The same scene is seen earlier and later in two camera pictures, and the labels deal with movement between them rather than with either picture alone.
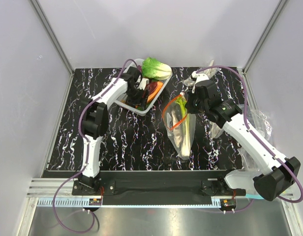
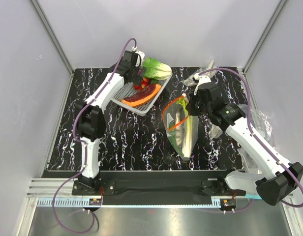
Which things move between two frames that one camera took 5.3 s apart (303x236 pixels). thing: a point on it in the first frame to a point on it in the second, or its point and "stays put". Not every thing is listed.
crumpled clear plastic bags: x=260 y=121 stays put
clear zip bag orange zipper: x=180 y=126 stays put
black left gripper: x=140 y=101 to x=137 y=79
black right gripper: x=189 y=107 stays put
